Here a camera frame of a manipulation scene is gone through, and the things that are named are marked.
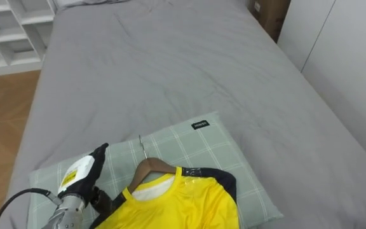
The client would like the yellow and black sports shirt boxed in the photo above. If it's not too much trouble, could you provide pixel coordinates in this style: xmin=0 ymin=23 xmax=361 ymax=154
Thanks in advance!
xmin=89 ymin=166 xmax=241 ymax=229

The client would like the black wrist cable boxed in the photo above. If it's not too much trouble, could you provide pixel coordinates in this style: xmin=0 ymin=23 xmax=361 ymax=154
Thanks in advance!
xmin=0 ymin=188 xmax=64 ymax=229

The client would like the wooden clothes hanger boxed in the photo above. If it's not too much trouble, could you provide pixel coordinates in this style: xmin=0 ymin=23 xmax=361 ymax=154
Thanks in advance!
xmin=127 ymin=134 xmax=177 ymax=194

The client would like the white wardrobe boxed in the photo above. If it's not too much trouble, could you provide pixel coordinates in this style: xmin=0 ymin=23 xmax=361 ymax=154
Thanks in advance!
xmin=276 ymin=0 xmax=366 ymax=176

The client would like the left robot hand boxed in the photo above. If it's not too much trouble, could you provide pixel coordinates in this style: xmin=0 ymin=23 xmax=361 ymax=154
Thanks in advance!
xmin=57 ymin=142 xmax=114 ymax=214

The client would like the white shelf unit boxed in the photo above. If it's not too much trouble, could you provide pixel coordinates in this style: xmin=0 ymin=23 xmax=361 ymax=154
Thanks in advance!
xmin=0 ymin=0 xmax=57 ymax=79

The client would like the grey bed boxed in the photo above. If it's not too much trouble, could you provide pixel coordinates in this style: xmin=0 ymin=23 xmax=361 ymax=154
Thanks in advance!
xmin=0 ymin=0 xmax=366 ymax=229

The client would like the brown cardboard box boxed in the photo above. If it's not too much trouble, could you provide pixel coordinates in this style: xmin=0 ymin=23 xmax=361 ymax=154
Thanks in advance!
xmin=246 ymin=0 xmax=292 ymax=44

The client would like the green checked pillow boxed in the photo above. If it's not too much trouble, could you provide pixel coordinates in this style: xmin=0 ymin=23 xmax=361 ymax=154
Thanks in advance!
xmin=27 ymin=111 xmax=284 ymax=229

